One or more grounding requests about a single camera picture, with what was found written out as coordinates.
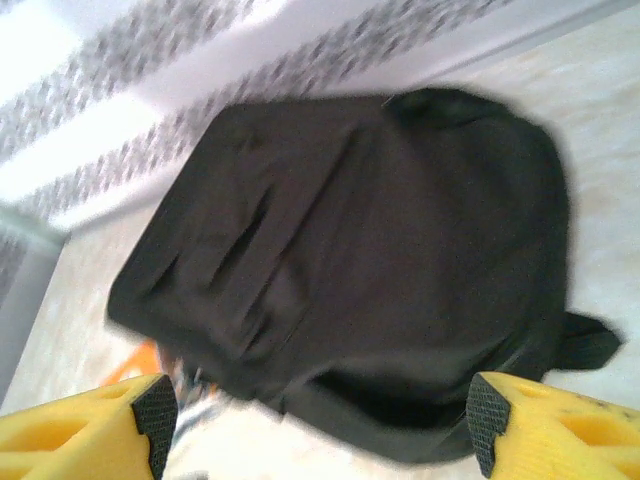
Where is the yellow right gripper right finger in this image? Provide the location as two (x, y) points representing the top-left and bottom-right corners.
(464, 370), (640, 480)

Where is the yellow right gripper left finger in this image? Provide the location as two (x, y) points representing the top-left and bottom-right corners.
(0, 372), (180, 480)

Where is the orange and white book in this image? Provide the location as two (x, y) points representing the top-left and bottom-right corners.
(102, 338), (229, 454)

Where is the black backpack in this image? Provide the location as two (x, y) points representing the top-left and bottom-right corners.
(103, 87), (625, 469)

